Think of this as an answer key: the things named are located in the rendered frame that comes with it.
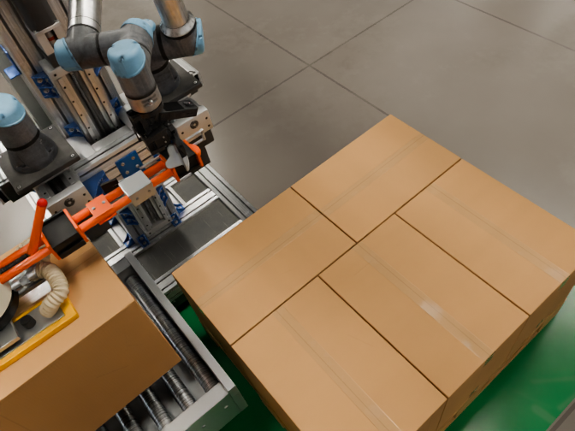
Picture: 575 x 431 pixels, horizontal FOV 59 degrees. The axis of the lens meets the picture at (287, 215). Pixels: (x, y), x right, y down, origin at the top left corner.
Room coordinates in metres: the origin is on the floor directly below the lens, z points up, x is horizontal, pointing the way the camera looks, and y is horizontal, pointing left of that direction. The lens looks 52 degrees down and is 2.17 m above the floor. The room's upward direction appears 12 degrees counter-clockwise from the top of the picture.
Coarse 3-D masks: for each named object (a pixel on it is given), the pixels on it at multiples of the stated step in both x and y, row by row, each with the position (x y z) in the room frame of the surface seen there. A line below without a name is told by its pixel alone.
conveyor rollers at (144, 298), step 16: (144, 288) 1.06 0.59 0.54; (144, 304) 0.99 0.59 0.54; (160, 320) 0.91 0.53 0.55; (176, 336) 0.84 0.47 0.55; (176, 352) 0.79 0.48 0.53; (192, 352) 0.77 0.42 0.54; (192, 368) 0.71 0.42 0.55; (176, 384) 0.66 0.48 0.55; (208, 384) 0.64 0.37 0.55; (144, 400) 0.64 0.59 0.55; (176, 400) 0.62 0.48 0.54; (192, 400) 0.60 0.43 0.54; (128, 416) 0.59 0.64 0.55; (160, 416) 0.57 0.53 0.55
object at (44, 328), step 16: (64, 304) 0.70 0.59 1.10; (16, 320) 0.69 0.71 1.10; (32, 320) 0.66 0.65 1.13; (48, 320) 0.66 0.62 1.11; (64, 320) 0.66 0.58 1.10; (32, 336) 0.63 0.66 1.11; (48, 336) 0.63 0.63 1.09; (0, 352) 0.60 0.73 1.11; (16, 352) 0.60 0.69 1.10; (0, 368) 0.57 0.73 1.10
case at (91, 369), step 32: (0, 256) 0.92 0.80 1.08; (96, 256) 0.84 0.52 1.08; (96, 288) 0.74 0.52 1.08; (96, 320) 0.65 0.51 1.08; (128, 320) 0.66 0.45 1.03; (32, 352) 0.60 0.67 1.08; (64, 352) 0.58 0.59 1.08; (96, 352) 0.61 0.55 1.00; (128, 352) 0.63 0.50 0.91; (160, 352) 0.66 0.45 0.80; (0, 384) 0.54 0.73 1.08; (32, 384) 0.53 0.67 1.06; (64, 384) 0.55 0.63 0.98; (96, 384) 0.58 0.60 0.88; (128, 384) 0.60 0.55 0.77; (0, 416) 0.48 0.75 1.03; (32, 416) 0.50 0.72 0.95; (64, 416) 0.52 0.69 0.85; (96, 416) 0.54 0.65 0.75
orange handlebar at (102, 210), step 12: (156, 168) 0.98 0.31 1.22; (168, 168) 0.97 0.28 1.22; (156, 180) 0.94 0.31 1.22; (120, 192) 0.93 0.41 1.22; (96, 204) 0.89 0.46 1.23; (108, 204) 0.88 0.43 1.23; (120, 204) 0.88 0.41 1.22; (72, 216) 0.87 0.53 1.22; (84, 216) 0.87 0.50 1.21; (96, 216) 0.85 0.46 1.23; (108, 216) 0.86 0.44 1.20; (84, 228) 0.83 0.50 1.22; (24, 252) 0.80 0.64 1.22; (36, 252) 0.78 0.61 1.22; (48, 252) 0.78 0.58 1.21; (0, 264) 0.77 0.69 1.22; (24, 264) 0.76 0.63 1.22; (0, 276) 0.74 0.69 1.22; (12, 276) 0.74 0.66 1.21
